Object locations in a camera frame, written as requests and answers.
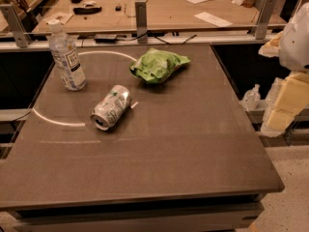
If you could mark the black tool on table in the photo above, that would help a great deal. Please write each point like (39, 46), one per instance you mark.
(87, 9)

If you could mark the green chip bag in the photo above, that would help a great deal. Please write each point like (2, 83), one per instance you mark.
(155, 66)

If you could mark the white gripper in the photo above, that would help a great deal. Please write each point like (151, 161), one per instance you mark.
(295, 45)

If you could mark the small black block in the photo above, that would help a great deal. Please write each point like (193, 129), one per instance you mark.
(118, 8)

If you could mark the black power adapter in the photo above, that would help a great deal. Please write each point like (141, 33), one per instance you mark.
(105, 39)

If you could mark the small paper card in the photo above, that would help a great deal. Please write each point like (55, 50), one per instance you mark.
(62, 17)

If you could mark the white paper sheet near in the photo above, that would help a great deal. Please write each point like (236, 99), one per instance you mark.
(213, 20)

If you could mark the left metal bracket post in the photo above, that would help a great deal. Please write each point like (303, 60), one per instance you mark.
(21, 38)

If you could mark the clear plastic water bottle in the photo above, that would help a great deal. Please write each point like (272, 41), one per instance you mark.
(66, 58)

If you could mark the right metal bracket post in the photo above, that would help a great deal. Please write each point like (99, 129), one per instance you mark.
(260, 29)

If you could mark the silver green 7up can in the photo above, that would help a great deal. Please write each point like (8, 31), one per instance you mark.
(107, 112)

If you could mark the metal bracket post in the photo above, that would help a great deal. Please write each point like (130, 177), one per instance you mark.
(21, 38)
(141, 21)
(260, 29)

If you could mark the middle metal bracket post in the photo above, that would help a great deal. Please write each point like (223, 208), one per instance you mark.
(141, 21)

